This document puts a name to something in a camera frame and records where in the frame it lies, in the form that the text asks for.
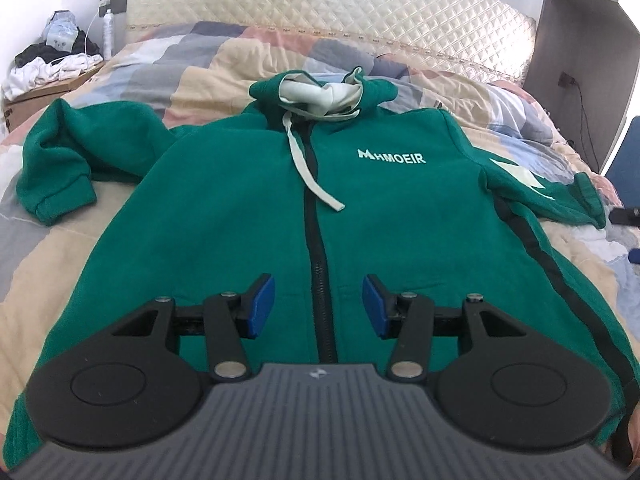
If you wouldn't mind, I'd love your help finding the green zip hoodie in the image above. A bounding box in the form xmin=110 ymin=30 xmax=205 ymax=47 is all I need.
xmin=4 ymin=70 xmax=639 ymax=479

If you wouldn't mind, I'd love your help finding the pile of clothes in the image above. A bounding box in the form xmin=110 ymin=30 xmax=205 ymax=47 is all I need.
xmin=1 ymin=10 xmax=104 ymax=102

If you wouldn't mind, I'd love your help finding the blue chair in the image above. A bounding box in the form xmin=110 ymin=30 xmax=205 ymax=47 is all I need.
xmin=606 ymin=116 xmax=640 ymax=207

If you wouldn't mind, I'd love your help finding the grey bedside cabinet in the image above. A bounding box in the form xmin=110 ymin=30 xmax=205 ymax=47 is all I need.
xmin=524 ymin=0 xmax=639 ymax=174

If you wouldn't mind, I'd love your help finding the cardboard box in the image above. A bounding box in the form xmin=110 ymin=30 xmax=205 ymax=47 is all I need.
xmin=2 ymin=62 xmax=104 ymax=133

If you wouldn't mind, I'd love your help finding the white plastic bottle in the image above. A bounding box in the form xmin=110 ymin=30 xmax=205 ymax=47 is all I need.
xmin=102 ymin=8 xmax=115 ymax=61

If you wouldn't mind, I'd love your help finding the black wall plug with cable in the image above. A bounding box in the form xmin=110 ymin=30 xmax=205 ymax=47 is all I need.
xmin=558 ymin=72 xmax=600 ymax=171

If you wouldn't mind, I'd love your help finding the black wall socket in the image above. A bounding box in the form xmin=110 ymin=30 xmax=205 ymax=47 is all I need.
xmin=99 ymin=0 xmax=128 ymax=18

